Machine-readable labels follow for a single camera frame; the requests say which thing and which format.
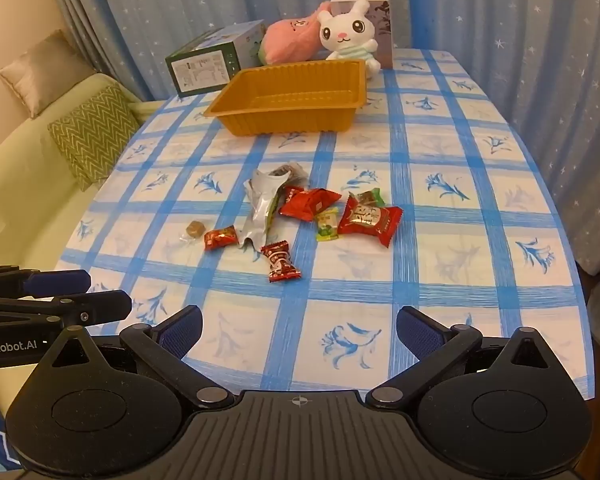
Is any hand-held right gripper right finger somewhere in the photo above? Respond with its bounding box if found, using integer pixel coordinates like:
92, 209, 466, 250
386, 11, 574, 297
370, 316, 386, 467
365, 305, 564, 412

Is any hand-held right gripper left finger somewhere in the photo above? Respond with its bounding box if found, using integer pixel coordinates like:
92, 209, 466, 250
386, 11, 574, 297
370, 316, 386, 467
39, 305, 236, 412

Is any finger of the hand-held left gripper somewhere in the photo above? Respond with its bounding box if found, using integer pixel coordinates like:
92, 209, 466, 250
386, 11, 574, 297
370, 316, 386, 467
0, 268, 91, 296
0, 290, 133, 330

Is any small red gold candy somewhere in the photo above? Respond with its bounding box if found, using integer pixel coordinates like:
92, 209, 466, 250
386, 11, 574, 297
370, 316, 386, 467
203, 227, 239, 251

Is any red brown twisted candy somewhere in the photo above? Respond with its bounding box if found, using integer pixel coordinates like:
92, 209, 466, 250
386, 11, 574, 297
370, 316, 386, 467
260, 240, 302, 284

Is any large red candy packet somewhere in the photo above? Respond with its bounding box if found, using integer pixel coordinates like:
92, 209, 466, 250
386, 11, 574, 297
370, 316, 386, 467
337, 194, 404, 249

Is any yellow green candy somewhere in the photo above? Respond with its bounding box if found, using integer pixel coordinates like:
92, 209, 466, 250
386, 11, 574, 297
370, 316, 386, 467
315, 207, 342, 242

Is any small green snack packet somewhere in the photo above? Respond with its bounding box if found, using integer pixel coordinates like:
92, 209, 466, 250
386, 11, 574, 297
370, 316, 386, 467
356, 187, 387, 209

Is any silver snack packet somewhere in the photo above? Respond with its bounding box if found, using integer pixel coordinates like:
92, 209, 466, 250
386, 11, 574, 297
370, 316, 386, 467
237, 169, 287, 252

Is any red pillow snack packet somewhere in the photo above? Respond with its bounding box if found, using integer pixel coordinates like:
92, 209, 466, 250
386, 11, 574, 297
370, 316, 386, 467
279, 186, 342, 222

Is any clear dark snack packet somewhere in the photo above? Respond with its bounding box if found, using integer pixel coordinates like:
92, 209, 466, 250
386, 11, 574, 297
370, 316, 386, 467
272, 161, 309, 187

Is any yellow plastic tray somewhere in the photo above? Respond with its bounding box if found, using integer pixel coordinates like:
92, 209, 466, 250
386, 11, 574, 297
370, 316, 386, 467
203, 58, 368, 136

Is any blue checked tablecloth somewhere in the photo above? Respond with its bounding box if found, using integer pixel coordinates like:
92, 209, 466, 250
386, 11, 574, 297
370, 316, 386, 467
55, 47, 597, 401

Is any light green sofa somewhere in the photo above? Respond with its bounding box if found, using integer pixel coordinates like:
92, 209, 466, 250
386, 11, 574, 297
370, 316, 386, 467
0, 72, 148, 281

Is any green zigzag cushion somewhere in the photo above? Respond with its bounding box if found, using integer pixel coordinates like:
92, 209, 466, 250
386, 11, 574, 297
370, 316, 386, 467
47, 84, 141, 191

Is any beige cushion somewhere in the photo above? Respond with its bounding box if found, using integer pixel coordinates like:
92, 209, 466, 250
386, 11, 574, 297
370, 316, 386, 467
0, 30, 93, 118

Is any green and white carton box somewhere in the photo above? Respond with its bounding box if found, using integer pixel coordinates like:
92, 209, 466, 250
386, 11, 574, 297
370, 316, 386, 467
165, 21, 267, 99

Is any grey floral carton box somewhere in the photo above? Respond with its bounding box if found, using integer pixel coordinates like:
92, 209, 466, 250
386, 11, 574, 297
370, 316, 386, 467
330, 0, 395, 70

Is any white bunny plush toy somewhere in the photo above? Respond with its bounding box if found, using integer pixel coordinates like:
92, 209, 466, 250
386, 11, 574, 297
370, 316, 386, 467
316, 0, 382, 78

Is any pink plush toy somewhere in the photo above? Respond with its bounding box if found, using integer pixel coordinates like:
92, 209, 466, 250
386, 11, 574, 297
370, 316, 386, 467
257, 2, 333, 66

